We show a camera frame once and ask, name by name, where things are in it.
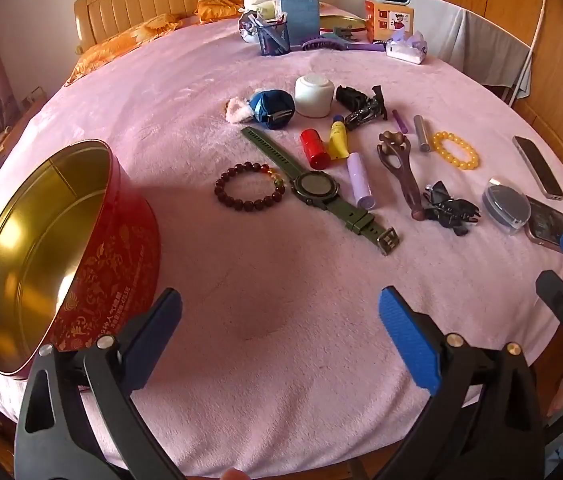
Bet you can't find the orange printed box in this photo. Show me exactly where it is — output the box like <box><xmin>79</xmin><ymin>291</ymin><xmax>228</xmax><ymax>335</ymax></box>
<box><xmin>365</xmin><ymin>0</ymin><xmax>415</xmax><ymax>43</ymax></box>

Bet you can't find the small orange floral pillow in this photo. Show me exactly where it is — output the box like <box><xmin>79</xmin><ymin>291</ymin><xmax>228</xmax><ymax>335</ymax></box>
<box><xmin>196</xmin><ymin>0</ymin><xmax>247</xmax><ymax>23</ymax></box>

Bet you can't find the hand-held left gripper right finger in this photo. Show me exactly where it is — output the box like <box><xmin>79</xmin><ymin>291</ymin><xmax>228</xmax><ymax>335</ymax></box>
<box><xmin>378</xmin><ymin>286</ymin><xmax>547</xmax><ymax>480</ymax></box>

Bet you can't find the smartphone with patterned case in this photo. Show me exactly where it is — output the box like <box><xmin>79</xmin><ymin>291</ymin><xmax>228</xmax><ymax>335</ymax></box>
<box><xmin>524</xmin><ymin>196</ymin><xmax>563</xmax><ymax>250</ymax></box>

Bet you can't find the green wrist watch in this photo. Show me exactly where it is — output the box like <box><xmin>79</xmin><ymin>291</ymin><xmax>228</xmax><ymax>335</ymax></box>
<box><xmin>242</xmin><ymin>126</ymin><xmax>402</xmax><ymax>256</ymax></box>

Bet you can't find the black hair claw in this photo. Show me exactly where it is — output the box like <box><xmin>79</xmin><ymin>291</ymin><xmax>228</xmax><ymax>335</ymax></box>
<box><xmin>344</xmin><ymin>85</ymin><xmax>389</xmax><ymax>131</ymax></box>

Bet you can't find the grey round compact case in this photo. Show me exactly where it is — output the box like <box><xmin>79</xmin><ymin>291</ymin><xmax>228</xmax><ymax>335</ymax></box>
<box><xmin>481</xmin><ymin>177</ymin><xmax>532</xmax><ymax>236</ymax></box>

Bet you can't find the white cup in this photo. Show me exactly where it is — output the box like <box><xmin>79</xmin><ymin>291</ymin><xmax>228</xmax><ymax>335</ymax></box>
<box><xmin>295</xmin><ymin>74</ymin><xmax>336</xmax><ymax>118</ymax></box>

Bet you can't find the wooden nightstand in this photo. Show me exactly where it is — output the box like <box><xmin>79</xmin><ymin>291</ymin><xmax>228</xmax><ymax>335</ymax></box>
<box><xmin>0</xmin><ymin>87</ymin><xmax>50</xmax><ymax>176</ymax></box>

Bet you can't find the grey cloth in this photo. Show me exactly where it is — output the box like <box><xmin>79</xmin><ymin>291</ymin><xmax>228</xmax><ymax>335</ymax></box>
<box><xmin>411</xmin><ymin>0</ymin><xmax>532</xmax><ymax>98</ymax></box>

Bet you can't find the red bottle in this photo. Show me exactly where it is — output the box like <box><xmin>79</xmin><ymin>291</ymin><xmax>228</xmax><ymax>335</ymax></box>
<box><xmin>300</xmin><ymin>128</ymin><xmax>331</xmax><ymax>170</ymax></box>

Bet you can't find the purple comb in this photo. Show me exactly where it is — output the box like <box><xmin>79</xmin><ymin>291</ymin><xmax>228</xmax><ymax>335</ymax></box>
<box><xmin>301</xmin><ymin>35</ymin><xmax>387</xmax><ymax>53</ymax></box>

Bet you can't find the small cartoon figure toy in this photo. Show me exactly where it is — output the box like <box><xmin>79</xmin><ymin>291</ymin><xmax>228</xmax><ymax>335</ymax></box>
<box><xmin>239</xmin><ymin>12</ymin><xmax>262</xmax><ymax>42</ymax></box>

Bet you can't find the tissue pack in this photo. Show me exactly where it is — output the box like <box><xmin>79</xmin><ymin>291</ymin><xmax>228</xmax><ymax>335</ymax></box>
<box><xmin>386</xmin><ymin>30</ymin><xmax>429</xmax><ymax>65</ymax></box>

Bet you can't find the black hair claw clip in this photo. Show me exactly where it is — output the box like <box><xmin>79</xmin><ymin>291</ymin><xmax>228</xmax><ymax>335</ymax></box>
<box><xmin>335</xmin><ymin>85</ymin><xmax>368</xmax><ymax>109</ymax></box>

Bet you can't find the dark red bead bracelet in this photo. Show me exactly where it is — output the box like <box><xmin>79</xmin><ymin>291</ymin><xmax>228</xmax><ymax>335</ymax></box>
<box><xmin>214</xmin><ymin>161</ymin><xmax>286</xmax><ymax>212</ymax></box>

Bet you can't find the blue plush doll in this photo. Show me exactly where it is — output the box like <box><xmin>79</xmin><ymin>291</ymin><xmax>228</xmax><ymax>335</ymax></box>
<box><xmin>225</xmin><ymin>89</ymin><xmax>295</xmax><ymax>130</ymax></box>

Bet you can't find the yellow bead bracelet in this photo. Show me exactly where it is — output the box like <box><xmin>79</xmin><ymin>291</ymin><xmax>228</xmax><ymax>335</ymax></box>
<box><xmin>431</xmin><ymin>131</ymin><xmax>481</xmax><ymax>171</ymax></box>

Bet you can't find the black bow hair clip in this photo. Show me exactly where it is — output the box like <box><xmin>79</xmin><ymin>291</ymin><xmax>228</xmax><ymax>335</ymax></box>
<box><xmin>424</xmin><ymin>180</ymin><xmax>482</xmax><ymax>237</ymax></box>

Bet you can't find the red round tin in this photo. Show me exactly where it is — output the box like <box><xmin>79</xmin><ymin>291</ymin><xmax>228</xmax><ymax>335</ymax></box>
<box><xmin>0</xmin><ymin>139</ymin><xmax>162</xmax><ymax>380</ymax></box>

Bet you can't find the gold round tin lid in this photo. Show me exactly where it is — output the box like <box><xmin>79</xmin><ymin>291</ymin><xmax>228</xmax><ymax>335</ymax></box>
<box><xmin>319</xmin><ymin>14</ymin><xmax>368</xmax><ymax>43</ymax></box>

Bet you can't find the yellow tube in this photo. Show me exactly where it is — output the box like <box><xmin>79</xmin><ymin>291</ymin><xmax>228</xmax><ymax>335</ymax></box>
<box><xmin>328</xmin><ymin>115</ymin><xmax>349</xmax><ymax>161</ymax></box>

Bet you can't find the grey tube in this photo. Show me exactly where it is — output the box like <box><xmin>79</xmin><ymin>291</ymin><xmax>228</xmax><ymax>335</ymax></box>
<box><xmin>414</xmin><ymin>115</ymin><xmax>432</xmax><ymax>153</ymax></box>

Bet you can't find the blue mesh pen holder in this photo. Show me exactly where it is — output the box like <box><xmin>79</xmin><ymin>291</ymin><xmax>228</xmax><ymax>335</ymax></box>
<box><xmin>256</xmin><ymin>22</ymin><xmax>292</xmax><ymax>57</ymax></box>

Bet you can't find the large orange floral pillow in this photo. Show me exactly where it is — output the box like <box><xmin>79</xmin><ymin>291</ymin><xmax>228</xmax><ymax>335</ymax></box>
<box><xmin>64</xmin><ymin>12</ymin><xmax>197</xmax><ymax>86</ymax></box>

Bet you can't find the brown wooden massager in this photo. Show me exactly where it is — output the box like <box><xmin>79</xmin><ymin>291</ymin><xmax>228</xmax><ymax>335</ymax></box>
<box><xmin>376</xmin><ymin>131</ymin><xmax>427</xmax><ymax>222</ymax></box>

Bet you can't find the lavender tube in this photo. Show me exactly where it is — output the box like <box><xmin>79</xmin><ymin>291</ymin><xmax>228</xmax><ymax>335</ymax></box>
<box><xmin>347</xmin><ymin>152</ymin><xmax>376</xmax><ymax>209</ymax></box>

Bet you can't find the blue cardboard box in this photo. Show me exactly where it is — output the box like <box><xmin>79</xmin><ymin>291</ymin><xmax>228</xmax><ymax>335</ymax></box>
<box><xmin>279</xmin><ymin>0</ymin><xmax>321</xmax><ymax>41</ymax></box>

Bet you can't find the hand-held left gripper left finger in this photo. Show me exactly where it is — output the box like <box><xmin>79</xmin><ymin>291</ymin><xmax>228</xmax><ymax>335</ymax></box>
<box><xmin>14</xmin><ymin>287</ymin><xmax>185</xmax><ymax>480</ymax></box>

